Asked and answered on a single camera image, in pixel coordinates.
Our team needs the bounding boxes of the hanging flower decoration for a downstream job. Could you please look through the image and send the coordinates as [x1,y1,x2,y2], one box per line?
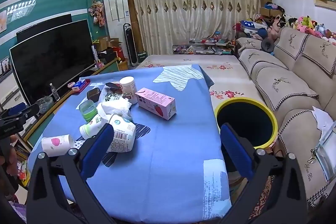
[89,0,106,28]

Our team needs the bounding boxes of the white floral print bag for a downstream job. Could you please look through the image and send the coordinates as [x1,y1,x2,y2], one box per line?
[98,88,124,104]

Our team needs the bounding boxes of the blue tissue box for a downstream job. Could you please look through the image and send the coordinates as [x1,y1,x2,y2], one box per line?
[72,80,87,92]

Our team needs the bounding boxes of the blue star print tablecloth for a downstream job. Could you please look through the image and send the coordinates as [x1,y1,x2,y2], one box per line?
[28,64,233,223]

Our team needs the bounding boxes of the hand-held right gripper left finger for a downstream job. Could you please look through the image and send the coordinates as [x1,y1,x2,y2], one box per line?
[28,123,116,224]

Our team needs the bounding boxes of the large curved television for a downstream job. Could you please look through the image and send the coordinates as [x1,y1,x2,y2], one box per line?
[9,19,96,106]

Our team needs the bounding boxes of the papers and plastic sleeve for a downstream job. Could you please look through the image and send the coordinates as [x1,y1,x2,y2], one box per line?
[311,106,336,182]

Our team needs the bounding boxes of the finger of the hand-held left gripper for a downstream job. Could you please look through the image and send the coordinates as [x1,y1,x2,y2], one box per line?
[0,103,40,122]

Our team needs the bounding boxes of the green plastic cup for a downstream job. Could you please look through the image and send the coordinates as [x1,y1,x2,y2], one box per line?
[79,100,98,123]

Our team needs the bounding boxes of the white standing air conditioner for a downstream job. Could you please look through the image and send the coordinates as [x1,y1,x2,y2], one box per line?
[102,0,132,42]

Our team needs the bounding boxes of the beige sofa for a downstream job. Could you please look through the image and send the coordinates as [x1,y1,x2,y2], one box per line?
[235,26,336,209]

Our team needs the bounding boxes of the white cup pink apple print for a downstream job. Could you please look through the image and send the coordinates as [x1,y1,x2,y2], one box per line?
[41,134,75,157]

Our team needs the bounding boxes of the pile of plush toys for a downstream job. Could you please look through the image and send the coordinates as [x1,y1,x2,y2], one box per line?
[262,14,336,46]

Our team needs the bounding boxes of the clear water bottle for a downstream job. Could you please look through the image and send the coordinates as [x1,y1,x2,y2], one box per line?
[49,83,61,102]

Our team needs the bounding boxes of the white tissue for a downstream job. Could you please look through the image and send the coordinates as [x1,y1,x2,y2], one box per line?
[97,98,133,122]

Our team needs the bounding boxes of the open cardboard box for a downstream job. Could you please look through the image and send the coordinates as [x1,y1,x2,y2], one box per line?
[94,36,122,52]

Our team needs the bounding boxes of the glass ashtray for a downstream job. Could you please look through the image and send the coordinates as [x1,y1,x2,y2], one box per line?
[35,96,54,113]

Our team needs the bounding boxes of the white green yogurt bottle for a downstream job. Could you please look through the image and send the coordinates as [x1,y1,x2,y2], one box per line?
[79,114,111,139]

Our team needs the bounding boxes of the yellow rimmed black bin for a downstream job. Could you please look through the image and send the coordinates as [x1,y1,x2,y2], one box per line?
[214,97,278,149]

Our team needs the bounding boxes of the low cluttered glass table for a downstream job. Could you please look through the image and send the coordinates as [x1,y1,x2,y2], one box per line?
[172,38,235,55]

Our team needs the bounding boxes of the grey neck pillow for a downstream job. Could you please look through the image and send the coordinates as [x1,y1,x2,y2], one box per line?
[261,38,276,52]

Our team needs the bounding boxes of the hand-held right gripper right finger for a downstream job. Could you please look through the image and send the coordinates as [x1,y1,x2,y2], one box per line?
[218,123,307,224]

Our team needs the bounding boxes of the black tower fan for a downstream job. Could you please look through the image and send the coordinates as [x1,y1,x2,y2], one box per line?
[123,22,139,67]

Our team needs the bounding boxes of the white lidded drink cup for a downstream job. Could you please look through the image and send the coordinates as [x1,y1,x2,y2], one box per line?
[119,76,138,105]

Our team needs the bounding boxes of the red white snack packet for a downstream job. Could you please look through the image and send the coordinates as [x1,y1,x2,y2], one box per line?
[105,81,124,94]

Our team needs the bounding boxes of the blue tissue pack red tray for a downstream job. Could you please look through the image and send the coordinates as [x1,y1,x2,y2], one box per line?
[71,79,91,94]

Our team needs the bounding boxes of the yellow green television cabinet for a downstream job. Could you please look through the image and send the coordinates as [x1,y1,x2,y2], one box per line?
[16,57,120,147]

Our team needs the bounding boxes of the shelf of books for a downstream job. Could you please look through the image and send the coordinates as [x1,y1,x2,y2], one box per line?
[14,135,30,186]

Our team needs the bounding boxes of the dark brown square box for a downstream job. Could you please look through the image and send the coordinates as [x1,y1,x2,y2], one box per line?
[87,88,101,104]

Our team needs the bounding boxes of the pink strawberry milk carton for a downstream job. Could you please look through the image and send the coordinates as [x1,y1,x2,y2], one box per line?
[135,88,176,121]

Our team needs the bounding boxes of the white drawer cabinet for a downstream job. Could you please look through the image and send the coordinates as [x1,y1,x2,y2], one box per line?
[0,69,29,111]

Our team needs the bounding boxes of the large white barcode cup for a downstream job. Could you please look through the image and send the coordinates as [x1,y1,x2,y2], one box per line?
[105,114,137,153]

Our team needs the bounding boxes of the cream curtains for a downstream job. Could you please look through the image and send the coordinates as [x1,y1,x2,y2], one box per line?
[125,0,259,62]

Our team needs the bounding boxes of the yellow bucket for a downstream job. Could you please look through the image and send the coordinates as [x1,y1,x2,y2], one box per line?
[118,57,129,71]

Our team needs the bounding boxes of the floral print mat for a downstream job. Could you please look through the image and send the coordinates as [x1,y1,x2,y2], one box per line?
[136,53,265,109]

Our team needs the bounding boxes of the person's left hand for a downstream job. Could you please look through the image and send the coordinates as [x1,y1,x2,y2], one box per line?
[5,136,17,182]

